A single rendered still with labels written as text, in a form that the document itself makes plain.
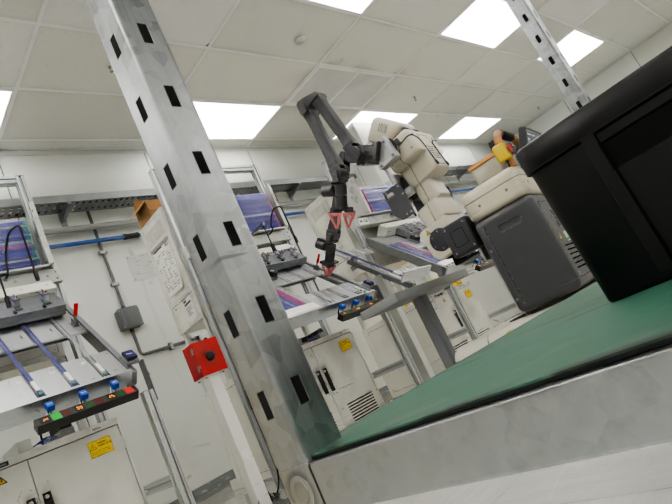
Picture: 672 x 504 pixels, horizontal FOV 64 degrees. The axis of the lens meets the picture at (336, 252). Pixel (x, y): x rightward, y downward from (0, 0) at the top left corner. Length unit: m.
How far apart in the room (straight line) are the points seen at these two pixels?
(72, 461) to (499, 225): 1.85
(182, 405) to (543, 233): 3.15
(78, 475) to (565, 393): 2.27
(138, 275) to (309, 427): 4.38
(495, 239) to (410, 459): 1.93
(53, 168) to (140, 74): 4.58
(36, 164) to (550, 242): 3.96
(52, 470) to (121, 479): 0.26
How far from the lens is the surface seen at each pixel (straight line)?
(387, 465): 0.26
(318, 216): 4.38
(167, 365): 4.48
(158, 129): 0.36
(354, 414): 3.12
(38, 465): 2.38
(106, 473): 2.43
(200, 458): 4.42
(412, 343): 3.26
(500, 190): 2.15
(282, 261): 3.24
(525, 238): 2.12
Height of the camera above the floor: 0.38
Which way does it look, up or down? 12 degrees up
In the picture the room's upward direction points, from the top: 25 degrees counter-clockwise
